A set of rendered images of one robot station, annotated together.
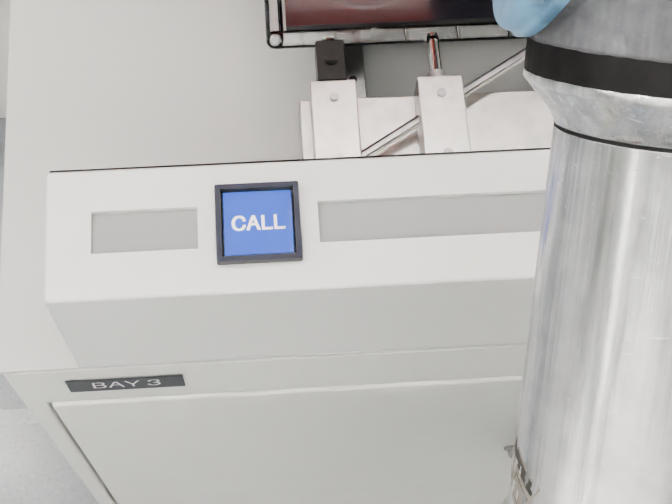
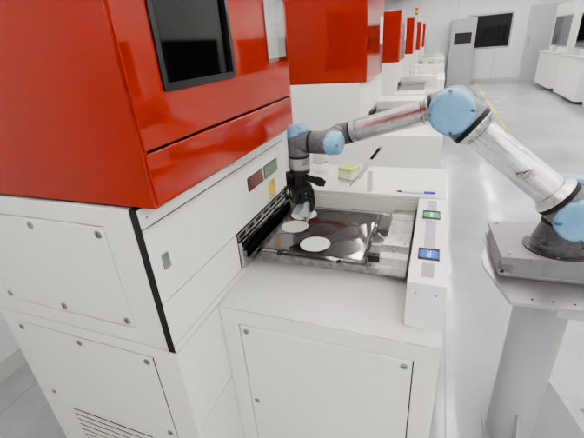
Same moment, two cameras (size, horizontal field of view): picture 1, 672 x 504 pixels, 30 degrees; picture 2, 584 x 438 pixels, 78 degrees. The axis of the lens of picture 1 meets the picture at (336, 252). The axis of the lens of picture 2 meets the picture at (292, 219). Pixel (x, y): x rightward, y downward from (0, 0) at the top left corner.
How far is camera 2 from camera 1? 1.02 m
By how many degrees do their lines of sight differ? 55
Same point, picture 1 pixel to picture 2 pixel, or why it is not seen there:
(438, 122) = (396, 243)
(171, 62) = (348, 298)
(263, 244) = (434, 254)
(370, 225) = (430, 243)
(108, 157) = (374, 314)
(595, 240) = (501, 135)
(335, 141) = (397, 256)
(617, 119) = (488, 119)
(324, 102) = (386, 255)
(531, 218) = (432, 227)
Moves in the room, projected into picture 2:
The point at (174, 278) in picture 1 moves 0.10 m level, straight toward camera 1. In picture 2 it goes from (442, 268) to (483, 268)
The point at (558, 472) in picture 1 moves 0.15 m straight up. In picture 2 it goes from (533, 162) to (546, 100)
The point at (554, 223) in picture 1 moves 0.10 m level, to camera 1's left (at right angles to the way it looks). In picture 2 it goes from (494, 141) to (493, 151)
